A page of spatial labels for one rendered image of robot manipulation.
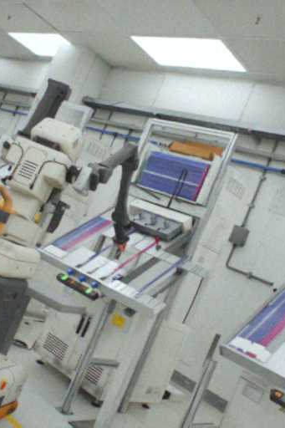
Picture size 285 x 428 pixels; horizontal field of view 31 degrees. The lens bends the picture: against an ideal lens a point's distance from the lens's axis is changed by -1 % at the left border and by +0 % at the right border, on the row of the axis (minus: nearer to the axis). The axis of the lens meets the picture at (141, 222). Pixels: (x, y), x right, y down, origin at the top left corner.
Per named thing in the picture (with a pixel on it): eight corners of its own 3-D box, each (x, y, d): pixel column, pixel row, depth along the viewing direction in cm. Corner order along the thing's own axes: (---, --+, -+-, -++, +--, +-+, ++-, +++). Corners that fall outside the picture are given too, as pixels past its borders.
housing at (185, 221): (185, 242, 323) (183, 222, 316) (131, 221, 355) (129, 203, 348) (193, 236, 327) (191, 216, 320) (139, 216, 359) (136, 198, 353)
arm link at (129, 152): (126, 136, 275) (143, 142, 272) (122, 159, 282) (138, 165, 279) (85, 165, 239) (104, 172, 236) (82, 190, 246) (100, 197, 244)
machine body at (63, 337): (94, 410, 300) (135, 313, 303) (27, 358, 345) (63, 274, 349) (156, 410, 349) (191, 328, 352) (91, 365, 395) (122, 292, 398)
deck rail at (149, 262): (110, 296, 283) (108, 287, 279) (108, 295, 284) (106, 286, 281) (191, 238, 323) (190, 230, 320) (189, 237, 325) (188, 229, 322)
